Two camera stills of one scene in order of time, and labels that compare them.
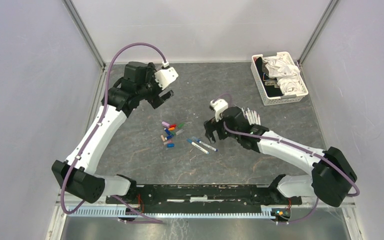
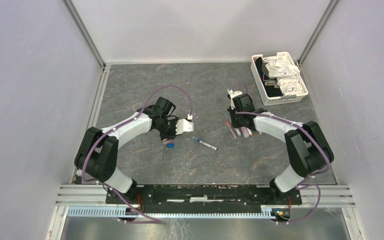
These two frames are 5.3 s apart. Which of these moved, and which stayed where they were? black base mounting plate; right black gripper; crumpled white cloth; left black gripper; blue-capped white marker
Moved: right black gripper; left black gripper
Stayed: black base mounting plate; blue-capped white marker; crumpled white cloth
